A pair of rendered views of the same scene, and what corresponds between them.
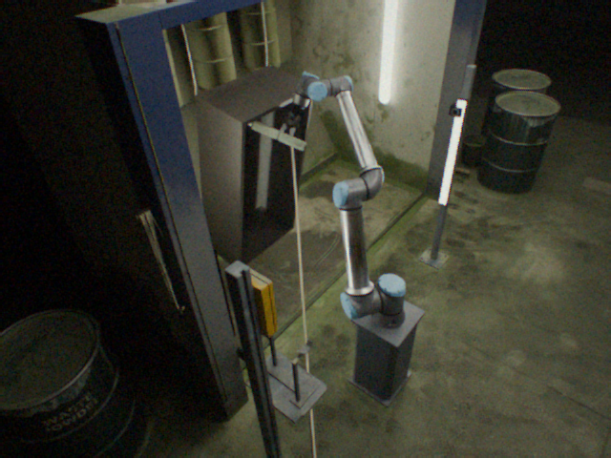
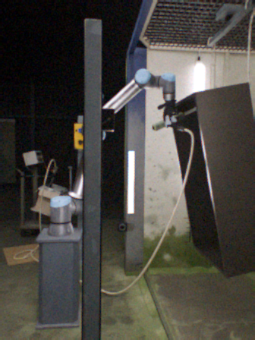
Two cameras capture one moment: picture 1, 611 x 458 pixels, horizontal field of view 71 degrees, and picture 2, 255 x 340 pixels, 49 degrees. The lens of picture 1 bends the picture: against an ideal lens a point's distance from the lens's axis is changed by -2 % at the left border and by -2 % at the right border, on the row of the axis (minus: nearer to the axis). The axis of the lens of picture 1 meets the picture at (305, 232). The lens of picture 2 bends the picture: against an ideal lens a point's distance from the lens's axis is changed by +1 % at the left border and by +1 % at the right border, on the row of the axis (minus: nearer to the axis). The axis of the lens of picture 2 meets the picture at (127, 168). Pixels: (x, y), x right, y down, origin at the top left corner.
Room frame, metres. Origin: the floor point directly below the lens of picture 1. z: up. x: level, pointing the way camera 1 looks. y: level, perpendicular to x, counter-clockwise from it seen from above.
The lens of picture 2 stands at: (3.35, -1.66, 1.25)
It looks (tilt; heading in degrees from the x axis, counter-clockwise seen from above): 3 degrees down; 132
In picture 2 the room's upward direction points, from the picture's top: 1 degrees clockwise
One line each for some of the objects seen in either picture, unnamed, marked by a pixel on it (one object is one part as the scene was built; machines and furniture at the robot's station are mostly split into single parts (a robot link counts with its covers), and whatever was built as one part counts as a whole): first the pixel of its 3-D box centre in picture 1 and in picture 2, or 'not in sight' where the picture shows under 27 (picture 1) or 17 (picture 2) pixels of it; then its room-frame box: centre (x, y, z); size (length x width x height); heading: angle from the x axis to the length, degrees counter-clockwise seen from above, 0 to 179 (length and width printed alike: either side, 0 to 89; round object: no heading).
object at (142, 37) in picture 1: (192, 277); (134, 164); (1.45, 0.54, 1.14); 0.18 x 0.18 x 2.29; 49
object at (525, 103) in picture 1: (526, 104); not in sight; (3.81, -2.14, 0.86); 0.54 x 0.54 x 0.01
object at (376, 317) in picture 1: (389, 309); (60, 226); (1.57, -0.44, 0.69); 0.19 x 0.19 x 0.10
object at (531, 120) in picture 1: (515, 144); not in sight; (3.80, -2.14, 0.44); 0.59 x 0.58 x 0.89; 153
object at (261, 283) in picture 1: (258, 303); (80, 136); (1.02, 0.18, 1.42); 0.12 x 0.06 x 0.26; 49
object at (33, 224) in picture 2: not in sight; (43, 192); (-0.50, 0.66, 0.64); 0.73 x 0.50 x 1.27; 38
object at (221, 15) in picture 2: not in sight; (228, 12); (2.48, 0.36, 2.27); 0.14 x 0.14 x 0.05; 49
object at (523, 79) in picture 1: (520, 79); not in sight; (4.42, -2.35, 0.86); 0.54 x 0.54 x 0.01
